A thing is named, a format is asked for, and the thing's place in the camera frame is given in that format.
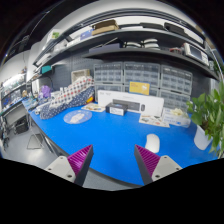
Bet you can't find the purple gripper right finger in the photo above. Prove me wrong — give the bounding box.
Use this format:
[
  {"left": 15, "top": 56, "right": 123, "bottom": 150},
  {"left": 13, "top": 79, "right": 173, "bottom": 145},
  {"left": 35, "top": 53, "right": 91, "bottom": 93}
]
[{"left": 134, "top": 145, "right": 181, "bottom": 185}]

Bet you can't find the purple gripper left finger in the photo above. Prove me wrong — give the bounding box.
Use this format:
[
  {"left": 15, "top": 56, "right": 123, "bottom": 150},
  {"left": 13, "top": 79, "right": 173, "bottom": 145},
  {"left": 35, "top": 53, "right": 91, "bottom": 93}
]
[{"left": 45, "top": 145, "right": 94, "bottom": 186}]

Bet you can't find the white computer mouse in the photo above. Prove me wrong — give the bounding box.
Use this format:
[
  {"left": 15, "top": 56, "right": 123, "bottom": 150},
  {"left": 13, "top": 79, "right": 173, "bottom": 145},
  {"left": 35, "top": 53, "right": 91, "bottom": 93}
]
[{"left": 145, "top": 134, "right": 160, "bottom": 153}]

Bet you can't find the printed booklet right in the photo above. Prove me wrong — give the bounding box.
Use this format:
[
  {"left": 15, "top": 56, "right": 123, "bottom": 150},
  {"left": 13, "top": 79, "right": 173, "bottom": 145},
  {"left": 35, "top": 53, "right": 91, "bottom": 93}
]
[{"left": 139, "top": 115, "right": 170, "bottom": 128}]

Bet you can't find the printed booklet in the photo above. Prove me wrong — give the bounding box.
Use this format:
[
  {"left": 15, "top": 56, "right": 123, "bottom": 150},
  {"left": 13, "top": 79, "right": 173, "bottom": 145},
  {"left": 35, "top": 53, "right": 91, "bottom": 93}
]
[
  {"left": 82, "top": 103, "right": 105, "bottom": 112},
  {"left": 139, "top": 115, "right": 170, "bottom": 128}
]

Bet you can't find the round light blue disc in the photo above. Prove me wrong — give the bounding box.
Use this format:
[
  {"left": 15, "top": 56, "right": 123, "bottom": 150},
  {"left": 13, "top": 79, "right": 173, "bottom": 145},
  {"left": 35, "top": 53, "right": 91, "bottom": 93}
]
[{"left": 63, "top": 110, "right": 92, "bottom": 124}]

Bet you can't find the white plant pot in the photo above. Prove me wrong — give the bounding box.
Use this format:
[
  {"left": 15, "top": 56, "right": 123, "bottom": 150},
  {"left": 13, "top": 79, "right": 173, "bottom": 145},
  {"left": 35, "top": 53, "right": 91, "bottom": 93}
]
[{"left": 194, "top": 126, "right": 212, "bottom": 150}]

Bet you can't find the clear plastic container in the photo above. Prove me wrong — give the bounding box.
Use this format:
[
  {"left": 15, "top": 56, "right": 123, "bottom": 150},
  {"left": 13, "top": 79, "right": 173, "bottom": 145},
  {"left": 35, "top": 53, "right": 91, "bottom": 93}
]
[{"left": 162, "top": 108, "right": 191, "bottom": 128}]

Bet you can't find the printed booklet left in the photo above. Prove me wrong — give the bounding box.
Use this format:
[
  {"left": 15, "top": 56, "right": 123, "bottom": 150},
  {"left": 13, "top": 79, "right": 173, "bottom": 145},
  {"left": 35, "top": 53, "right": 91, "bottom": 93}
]
[{"left": 82, "top": 103, "right": 105, "bottom": 112}]

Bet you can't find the white keyboard box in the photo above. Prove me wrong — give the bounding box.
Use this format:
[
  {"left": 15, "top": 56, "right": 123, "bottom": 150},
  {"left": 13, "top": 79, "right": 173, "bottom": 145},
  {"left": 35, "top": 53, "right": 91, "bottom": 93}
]
[{"left": 97, "top": 90, "right": 164, "bottom": 116}]

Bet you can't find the small black box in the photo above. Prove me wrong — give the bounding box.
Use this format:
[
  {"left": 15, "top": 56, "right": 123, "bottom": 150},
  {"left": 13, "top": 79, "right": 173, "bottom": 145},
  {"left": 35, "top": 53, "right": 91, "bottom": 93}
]
[{"left": 106, "top": 103, "right": 127, "bottom": 116}]

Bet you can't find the patterned fabric bundle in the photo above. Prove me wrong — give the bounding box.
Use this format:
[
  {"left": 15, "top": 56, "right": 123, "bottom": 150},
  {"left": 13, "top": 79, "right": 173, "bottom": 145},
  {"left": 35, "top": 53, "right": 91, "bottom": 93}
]
[{"left": 40, "top": 76, "right": 95, "bottom": 120}]

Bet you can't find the green potted plant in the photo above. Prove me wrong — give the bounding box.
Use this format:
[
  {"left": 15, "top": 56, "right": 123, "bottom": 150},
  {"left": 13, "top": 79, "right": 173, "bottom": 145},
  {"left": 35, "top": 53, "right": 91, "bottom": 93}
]
[{"left": 186, "top": 81, "right": 224, "bottom": 159}]

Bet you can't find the yellow card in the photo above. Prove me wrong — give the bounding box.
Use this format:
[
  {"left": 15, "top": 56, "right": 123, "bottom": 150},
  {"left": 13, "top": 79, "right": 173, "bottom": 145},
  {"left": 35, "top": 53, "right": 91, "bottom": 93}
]
[{"left": 129, "top": 81, "right": 150, "bottom": 95}]

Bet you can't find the purple plush toy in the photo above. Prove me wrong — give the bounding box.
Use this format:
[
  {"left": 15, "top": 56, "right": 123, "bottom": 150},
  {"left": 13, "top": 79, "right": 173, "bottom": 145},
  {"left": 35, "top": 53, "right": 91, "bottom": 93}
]
[{"left": 39, "top": 85, "right": 51, "bottom": 99}]

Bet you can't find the grey drawer cabinet right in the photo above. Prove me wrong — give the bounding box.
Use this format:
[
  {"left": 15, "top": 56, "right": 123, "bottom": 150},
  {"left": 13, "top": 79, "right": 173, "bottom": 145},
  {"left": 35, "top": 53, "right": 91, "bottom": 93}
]
[{"left": 160, "top": 65, "right": 193, "bottom": 95}]

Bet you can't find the grey drawer cabinet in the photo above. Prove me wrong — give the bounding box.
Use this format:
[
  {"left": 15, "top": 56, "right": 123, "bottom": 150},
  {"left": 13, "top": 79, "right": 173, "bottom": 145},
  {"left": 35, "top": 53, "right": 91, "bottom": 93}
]
[
  {"left": 160, "top": 65, "right": 193, "bottom": 95},
  {"left": 124, "top": 62, "right": 160, "bottom": 87},
  {"left": 94, "top": 62, "right": 123, "bottom": 83}
]

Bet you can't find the beige crate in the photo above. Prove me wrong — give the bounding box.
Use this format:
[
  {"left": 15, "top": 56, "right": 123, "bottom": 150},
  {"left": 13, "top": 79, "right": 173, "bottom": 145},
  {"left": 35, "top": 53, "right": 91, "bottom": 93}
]
[{"left": 71, "top": 69, "right": 90, "bottom": 82}]

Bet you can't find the grey drawer cabinet middle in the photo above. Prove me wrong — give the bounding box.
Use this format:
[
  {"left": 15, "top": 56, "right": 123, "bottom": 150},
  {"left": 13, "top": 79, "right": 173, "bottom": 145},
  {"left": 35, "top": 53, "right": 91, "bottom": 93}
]
[{"left": 124, "top": 62, "right": 160, "bottom": 87}]

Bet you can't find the grey drawer cabinet left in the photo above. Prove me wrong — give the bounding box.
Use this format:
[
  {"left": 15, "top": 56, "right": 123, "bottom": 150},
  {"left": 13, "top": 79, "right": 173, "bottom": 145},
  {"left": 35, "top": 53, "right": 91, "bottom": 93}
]
[{"left": 94, "top": 62, "right": 123, "bottom": 83}]

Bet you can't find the lower grey shelf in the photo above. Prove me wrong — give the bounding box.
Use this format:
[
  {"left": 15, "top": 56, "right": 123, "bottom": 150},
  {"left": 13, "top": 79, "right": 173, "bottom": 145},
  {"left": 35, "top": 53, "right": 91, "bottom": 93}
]
[{"left": 82, "top": 48, "right": 219, "bottom": 80}]

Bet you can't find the grey shelf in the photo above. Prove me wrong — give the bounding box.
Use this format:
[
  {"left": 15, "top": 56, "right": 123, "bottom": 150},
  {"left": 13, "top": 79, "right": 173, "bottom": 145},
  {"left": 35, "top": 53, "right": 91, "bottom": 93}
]
[
  {"left": 82, "top": 48, "right": 219, "bottom": 80},
  {"left": 33, "top": 28, "right": 204, "bottom": 67}
]

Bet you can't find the white instrument on shelf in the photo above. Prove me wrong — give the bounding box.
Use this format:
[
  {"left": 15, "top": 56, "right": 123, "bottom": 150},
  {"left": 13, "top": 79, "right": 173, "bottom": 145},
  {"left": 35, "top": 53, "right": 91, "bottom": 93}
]
[{"left": 183, "top": 43, "right": 209, "bottom": 65}]

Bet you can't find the upper grey shelf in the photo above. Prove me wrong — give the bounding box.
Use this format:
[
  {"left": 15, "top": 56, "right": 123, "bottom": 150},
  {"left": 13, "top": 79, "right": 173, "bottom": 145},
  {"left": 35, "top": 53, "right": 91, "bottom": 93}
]
[{"left": 33, "top": 28, "right": 204, "bottom": 67}]

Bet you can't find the cardboard box on shelf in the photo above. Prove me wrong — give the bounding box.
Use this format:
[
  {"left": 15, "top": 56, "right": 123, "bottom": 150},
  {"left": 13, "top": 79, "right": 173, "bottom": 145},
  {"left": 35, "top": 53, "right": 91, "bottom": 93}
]
[{"left": 92, "top": 19, "right": 119, "bottom": 36}]

